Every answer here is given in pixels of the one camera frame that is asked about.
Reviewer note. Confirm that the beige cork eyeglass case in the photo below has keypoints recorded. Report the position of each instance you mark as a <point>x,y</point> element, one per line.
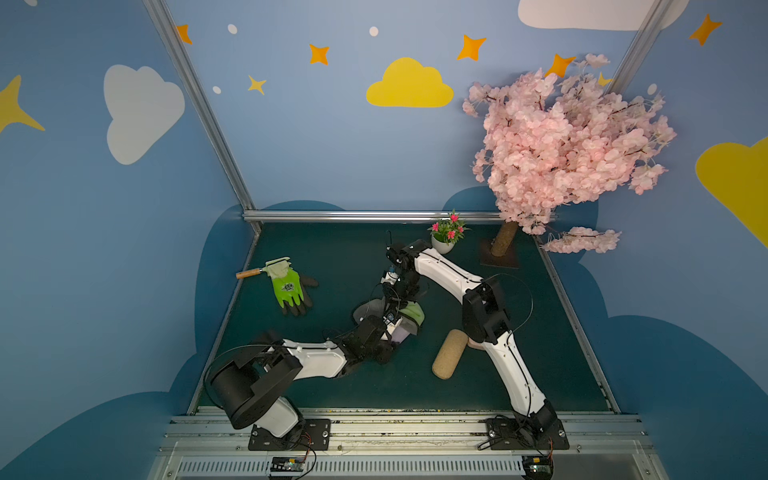
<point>450,354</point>

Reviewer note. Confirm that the small potted pink flowers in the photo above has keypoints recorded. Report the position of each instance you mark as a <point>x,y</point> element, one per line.
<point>446,232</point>

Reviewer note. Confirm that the purple eyeglass case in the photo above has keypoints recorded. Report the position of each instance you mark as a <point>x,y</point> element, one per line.
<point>403,329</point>

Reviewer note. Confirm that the wooden handled garden trowel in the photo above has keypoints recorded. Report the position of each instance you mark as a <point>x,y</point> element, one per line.
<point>277,268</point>

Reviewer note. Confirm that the pink eyeglass case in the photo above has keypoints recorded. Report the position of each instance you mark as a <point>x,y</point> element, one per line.
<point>475,345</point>

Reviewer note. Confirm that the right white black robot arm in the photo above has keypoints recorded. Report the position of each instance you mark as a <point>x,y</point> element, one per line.
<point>484,319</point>

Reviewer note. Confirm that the pink cherry blossom tree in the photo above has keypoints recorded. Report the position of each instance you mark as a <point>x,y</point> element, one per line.
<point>559,138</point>

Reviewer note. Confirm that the right green circuit board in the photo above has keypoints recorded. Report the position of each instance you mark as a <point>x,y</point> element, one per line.
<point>537,468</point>

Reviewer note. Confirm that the grey green microfibre cloth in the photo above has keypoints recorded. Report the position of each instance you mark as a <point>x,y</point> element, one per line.
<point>390,312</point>

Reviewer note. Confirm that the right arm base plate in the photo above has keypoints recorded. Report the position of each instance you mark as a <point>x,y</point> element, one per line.
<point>505,433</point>

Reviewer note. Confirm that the aluminium front rail frame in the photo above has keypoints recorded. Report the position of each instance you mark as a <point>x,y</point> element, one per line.
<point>407,444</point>

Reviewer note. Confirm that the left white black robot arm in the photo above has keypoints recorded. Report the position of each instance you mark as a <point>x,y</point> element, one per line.
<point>251,382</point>

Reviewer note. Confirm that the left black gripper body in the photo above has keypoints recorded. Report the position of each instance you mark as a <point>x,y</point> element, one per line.
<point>387,327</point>

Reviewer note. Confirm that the green black work glove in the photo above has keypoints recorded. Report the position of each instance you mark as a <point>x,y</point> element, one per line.
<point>291,292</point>

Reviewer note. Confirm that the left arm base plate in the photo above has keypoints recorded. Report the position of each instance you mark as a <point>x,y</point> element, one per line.
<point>313,433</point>

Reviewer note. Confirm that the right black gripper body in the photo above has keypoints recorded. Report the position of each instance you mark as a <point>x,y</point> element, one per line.
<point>395,300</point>

